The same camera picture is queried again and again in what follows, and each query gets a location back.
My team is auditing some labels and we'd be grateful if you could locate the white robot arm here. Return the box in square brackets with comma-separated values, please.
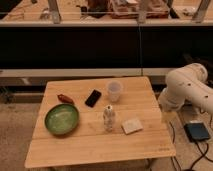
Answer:
[158, 63, 213, 115]

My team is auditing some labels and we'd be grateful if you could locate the white ceramic cup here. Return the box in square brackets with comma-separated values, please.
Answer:
[107, 81, 123, 102]

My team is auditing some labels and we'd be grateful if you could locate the green ceramic bowl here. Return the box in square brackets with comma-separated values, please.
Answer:
[44, 103, 79, 135]

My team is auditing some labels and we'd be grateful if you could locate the black smartphone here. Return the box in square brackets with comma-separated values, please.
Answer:
[85, 90, 101, 107]

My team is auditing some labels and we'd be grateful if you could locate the wooden table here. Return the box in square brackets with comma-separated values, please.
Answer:
[25, 77, 176, 168]

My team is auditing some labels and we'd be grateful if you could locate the small reddish-brown object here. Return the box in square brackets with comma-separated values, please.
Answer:
[57, 94, 74, 104]

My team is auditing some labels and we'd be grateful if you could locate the black foot pedal box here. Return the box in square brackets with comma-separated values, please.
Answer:
[184, 123, 211, 142]

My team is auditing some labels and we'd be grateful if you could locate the black floor cable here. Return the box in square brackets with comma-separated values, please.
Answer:
[168, 121, 213, 171]

